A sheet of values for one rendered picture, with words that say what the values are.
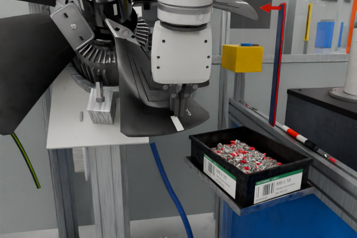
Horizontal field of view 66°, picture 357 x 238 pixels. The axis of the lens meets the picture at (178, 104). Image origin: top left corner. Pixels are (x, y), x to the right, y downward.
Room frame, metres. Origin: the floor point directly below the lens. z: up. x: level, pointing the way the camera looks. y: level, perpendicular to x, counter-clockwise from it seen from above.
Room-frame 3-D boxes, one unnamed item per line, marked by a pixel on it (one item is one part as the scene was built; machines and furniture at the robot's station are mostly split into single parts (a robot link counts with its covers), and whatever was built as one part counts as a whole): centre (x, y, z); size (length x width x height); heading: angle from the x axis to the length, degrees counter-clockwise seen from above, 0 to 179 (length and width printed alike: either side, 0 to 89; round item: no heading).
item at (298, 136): (0.64, -0.30, 0.87); 0.14 x 0.01 x 0.01; 9
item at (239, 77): (1.04, -0.23, 0.92); 0.03 x 0.03 x 0.12; 9
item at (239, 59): (1.04, -0.23, 1.02); 0.16 x 0.10 x 0.11; 9
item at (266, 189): (0.56, -0.15, 0.84); 0.22 x 0.17 x 0.07; 25
